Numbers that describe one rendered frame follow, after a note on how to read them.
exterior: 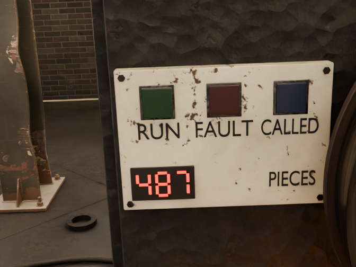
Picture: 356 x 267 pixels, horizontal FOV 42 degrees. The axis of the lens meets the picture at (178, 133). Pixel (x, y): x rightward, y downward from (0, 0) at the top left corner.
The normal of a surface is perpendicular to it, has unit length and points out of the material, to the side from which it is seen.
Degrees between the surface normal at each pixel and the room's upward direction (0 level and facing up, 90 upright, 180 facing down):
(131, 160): 90
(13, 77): 91
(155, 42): 90
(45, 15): 90
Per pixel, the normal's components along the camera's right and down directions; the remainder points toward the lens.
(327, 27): 0.00, 0.28
